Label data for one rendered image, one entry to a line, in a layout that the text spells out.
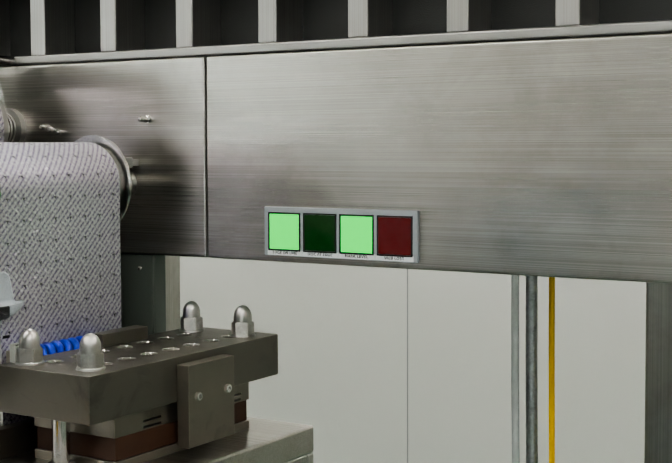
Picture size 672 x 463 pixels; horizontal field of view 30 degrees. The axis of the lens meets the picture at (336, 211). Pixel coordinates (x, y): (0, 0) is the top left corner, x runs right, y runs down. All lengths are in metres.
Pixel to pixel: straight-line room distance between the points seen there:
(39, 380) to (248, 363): 0.34
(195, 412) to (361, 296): 2.81
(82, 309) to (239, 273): 2.96
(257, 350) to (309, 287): 2.77
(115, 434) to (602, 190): 0.68
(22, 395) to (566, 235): 0.71
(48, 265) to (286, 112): 0.39
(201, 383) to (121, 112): 0.50
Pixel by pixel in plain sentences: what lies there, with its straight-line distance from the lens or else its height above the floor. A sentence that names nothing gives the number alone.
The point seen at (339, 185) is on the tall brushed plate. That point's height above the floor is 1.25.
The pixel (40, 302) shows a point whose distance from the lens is 1.76.
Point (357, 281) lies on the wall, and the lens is 4.47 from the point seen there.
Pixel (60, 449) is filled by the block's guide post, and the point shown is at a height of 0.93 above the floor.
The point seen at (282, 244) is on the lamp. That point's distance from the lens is 1.79.
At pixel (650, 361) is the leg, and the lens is 1.74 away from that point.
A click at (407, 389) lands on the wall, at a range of 4.42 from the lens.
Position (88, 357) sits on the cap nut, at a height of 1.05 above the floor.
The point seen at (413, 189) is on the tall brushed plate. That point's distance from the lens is 1.68.
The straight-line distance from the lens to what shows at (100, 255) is 1.84.
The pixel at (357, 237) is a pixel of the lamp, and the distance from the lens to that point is 1.72.
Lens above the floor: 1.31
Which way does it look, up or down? 3 degrees down
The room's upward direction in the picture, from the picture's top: straight up
